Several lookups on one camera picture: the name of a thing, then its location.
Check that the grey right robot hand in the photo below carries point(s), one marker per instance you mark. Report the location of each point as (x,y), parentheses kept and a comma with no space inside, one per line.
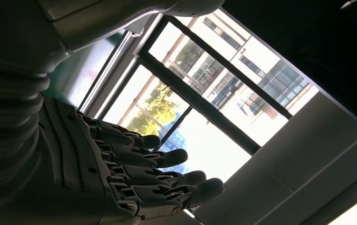
(82,174)

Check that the black inbound scanner machine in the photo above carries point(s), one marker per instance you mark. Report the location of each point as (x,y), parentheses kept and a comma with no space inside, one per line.
(321,37)

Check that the green tree outside window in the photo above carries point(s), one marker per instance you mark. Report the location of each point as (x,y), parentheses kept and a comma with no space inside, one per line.
(156,108)

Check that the dark window frame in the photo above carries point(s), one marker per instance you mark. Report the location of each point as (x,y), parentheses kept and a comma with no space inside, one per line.
(197,99)

